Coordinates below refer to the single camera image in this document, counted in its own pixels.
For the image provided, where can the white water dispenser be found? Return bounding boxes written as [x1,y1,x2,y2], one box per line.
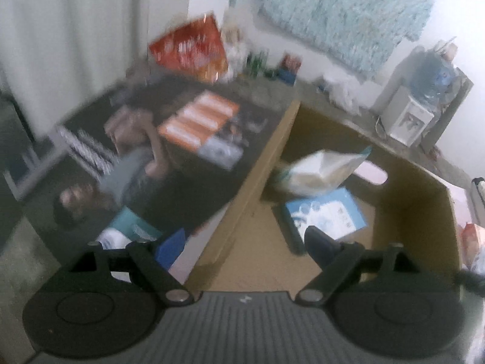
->
[373,85,435,147]

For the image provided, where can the pink packet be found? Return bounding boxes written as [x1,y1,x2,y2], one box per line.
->
[461,223,485,271]

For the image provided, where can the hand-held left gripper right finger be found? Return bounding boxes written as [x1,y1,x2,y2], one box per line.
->
[296,225,421,306]

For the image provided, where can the dark and white cloth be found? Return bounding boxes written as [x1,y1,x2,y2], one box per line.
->
[471,177,485,214]

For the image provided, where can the white plastic bag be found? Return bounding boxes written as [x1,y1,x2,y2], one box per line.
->
[223,23,249,81]
[322,74,364,115]

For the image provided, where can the teal patterned wall cloth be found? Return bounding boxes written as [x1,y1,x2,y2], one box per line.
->
[229,0,444,80]

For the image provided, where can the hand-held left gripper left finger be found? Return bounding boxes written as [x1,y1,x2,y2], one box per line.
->
[68,229,190,306]

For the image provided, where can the red snack bag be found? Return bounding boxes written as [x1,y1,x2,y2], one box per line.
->
[149,12,229,84]

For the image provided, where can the clear plastic zip bag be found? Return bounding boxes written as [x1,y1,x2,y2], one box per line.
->
[273,146,374,197]

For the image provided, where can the printed cardboard box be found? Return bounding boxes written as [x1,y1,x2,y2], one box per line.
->
[8,79,465,296]

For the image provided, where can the blue white packet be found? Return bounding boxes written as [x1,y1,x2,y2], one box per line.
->
[284,187,368,244]

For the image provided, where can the green bottles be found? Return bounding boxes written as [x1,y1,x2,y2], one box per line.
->
[246,51,270,79]

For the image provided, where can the white curtain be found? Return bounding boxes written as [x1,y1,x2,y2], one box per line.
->
[0,0,195,139]

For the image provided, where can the red and blue carton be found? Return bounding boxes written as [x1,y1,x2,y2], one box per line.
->
[278,54,303,86]

